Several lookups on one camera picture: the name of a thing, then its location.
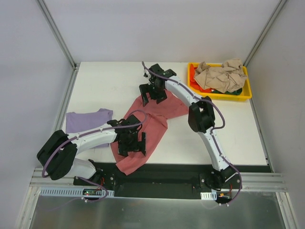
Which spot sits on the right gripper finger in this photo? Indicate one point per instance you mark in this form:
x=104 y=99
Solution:
x=160 y=97
x=144 y=90

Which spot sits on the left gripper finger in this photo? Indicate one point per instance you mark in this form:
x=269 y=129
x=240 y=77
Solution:
x=123 y=152
x=142 y=144

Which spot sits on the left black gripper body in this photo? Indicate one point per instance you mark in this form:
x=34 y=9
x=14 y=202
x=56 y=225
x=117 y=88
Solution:
x=131 y=146

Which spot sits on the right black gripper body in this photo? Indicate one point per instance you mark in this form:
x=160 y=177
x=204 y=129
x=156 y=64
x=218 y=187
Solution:
x=154 y=91

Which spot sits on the pink red t shirt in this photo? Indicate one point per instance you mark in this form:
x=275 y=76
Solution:
x=155 y=127

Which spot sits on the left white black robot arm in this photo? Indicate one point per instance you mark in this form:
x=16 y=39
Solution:
x=58 y=155

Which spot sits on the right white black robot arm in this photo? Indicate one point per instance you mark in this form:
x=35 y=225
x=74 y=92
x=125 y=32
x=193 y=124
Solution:
x=201 y=118

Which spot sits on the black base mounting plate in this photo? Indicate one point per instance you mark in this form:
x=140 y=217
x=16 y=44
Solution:
x=173 y=181

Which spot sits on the orange t shirt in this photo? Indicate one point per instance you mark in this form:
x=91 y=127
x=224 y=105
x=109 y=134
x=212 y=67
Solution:
x=194 y=84

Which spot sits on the folded lavender t shirt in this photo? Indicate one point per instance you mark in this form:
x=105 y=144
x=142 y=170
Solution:
x=88 y=124

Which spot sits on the beige crumpled t shirt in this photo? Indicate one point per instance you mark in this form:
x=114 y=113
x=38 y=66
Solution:
x=227 y=78

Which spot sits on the green t shirt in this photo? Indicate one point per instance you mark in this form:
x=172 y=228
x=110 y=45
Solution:
x=237 y=92

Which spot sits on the yellow plastic bin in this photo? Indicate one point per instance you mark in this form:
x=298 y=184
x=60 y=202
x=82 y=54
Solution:
x=245 y=95

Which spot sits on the left aluminium corner post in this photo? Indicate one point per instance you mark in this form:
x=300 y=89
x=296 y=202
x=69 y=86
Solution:
x=56 y=33

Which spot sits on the aluminium corner post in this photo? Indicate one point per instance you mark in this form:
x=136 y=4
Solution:
x=56 y=33
x=267 y=27

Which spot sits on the right white cable duct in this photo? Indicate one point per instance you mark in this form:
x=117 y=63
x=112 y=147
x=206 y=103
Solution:
x=209 y=195

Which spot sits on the white cable duct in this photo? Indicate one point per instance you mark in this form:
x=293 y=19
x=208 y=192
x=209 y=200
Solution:
x=75 y=192
x=209 y=195

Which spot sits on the left white cable duct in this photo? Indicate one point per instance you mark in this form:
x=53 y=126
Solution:
x=75 y=192

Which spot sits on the aluminium front frame rail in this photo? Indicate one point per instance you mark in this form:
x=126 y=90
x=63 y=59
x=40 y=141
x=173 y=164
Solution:
x=265 y=182

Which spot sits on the right aluminium corner post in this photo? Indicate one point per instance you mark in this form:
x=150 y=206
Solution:
x=267 y=27

